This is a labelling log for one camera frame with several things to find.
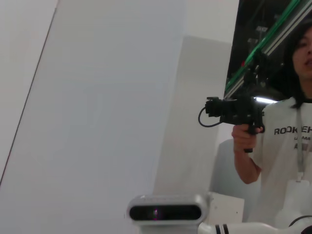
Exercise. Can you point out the person's bare hand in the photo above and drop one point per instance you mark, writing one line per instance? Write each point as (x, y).
(241, 139)

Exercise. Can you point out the black hand-held controller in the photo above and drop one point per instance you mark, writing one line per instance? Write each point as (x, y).
(234, 112)

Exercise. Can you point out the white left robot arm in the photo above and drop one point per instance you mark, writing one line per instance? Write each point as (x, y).
(256, 228)

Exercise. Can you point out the person's bare forearm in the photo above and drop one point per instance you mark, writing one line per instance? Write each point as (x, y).
(246, 168)

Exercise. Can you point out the person in white t-shirt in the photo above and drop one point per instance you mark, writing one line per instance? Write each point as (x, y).
(280, 158)

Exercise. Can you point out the black articulated clamp mount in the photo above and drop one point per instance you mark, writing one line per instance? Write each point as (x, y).
(253, 78)

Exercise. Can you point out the grey robot head camera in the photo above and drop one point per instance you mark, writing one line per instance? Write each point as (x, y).
(168, 200)

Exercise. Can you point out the green aluminium frame beam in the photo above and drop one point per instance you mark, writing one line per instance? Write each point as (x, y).
(280, 40)

